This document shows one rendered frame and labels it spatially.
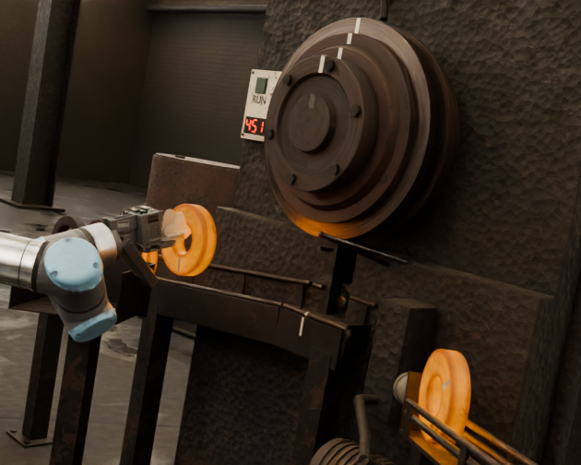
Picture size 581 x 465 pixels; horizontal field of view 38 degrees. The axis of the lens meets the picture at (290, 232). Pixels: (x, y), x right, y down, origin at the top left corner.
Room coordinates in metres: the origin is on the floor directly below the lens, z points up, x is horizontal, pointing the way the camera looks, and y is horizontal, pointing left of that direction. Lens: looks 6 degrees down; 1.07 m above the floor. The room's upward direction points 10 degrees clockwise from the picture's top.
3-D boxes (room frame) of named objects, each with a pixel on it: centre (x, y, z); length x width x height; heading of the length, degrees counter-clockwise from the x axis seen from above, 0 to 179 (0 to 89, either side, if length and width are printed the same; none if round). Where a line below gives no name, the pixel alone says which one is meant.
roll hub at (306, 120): (1.74, -0.02, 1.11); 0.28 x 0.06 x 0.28; 45
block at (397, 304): (1.65, -0.26, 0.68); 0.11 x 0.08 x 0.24; 135
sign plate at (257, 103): (2.12, 0.08, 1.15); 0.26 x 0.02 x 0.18; 45
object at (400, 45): (1.81, -0.09, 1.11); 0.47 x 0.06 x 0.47; 45
